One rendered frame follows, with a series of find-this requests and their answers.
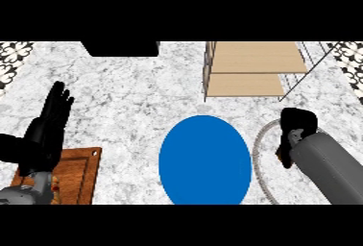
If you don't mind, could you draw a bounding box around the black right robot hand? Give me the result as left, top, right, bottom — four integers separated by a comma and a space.
275, 108, 319, 169

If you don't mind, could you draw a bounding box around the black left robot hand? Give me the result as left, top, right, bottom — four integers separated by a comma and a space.
0, 81, 77, 177

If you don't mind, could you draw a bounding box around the grey round placemat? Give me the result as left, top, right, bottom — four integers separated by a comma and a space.
251, 118, 332, 206

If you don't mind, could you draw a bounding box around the pale wood tiered shelf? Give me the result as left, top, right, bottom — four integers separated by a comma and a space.
201, 41, 344, 103

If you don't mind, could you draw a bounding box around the brown wooden cutting board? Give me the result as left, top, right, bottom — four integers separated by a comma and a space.
11, 146, 104, 206

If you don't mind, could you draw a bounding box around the tan and red food item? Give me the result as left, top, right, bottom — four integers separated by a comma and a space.
51, 175, 62, 206

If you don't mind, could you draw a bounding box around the blue oval plate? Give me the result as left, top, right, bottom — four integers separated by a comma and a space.
158, 114, 253, 206

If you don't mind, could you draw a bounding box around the black appliance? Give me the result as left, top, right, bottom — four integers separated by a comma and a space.
80, 41, 163, 58

